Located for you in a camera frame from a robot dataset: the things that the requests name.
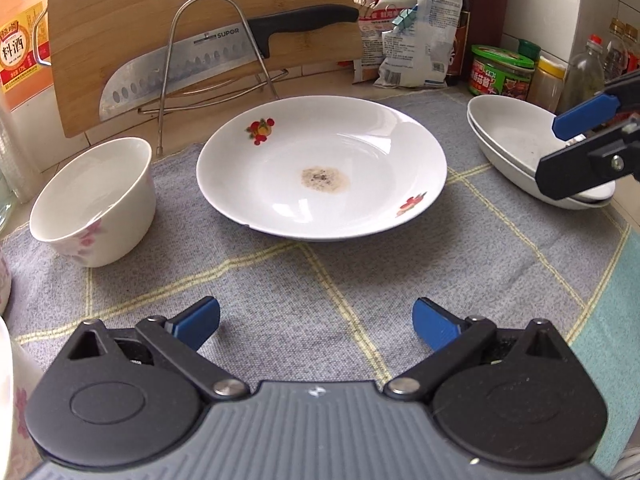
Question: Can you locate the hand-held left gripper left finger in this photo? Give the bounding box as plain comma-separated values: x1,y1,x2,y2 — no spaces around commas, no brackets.
67,296,249,403

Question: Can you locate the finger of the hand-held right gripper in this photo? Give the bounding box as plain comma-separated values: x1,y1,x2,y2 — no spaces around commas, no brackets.
537,115,640,201
552,71,640,142

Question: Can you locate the teal clip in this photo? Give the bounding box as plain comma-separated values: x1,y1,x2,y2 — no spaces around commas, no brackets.
392,4,419,29

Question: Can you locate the black-handled kitchen knife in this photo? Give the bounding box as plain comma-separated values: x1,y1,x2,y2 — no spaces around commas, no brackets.
98,3,361,122

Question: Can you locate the grey checked cloth mat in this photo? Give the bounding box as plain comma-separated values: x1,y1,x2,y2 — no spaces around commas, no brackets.
0,92,640,480

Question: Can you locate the white paper bag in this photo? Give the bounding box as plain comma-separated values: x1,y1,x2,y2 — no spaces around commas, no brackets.
352,0,418,84

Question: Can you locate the stained white fruit-print plate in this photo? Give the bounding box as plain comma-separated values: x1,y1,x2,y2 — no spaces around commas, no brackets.
195,95,448,242

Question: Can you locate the crumpled plastic bag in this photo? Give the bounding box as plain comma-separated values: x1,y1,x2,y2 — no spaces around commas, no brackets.
375,0,464,91

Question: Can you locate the cooking wine bottle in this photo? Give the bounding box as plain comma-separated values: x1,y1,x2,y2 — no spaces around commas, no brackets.
0,0,54,112

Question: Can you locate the bamboo cutting board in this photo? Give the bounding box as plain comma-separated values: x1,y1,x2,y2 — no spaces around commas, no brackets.
47,0,364,139

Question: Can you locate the green lidded sauce jar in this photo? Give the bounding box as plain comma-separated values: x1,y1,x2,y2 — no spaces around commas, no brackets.
468,44,535,99

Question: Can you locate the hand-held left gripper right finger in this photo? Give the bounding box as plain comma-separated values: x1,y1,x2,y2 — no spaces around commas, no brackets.
384,297,571,401

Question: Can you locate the white floral bowl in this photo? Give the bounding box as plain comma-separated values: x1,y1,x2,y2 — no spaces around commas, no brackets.
28,136,157,268
0,316,46,480

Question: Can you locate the metal wire rack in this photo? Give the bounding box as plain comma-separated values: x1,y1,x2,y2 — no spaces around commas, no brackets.
137,0,289,159

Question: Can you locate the clear bottle red cap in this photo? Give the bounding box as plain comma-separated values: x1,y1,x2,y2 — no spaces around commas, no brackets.
564,34,609,112

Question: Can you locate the yellow lidded jar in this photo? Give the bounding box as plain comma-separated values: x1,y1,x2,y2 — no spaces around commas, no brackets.
526,55,568,114

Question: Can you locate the dark soy sauce bottle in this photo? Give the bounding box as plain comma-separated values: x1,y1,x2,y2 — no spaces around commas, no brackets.
439,0,472,87

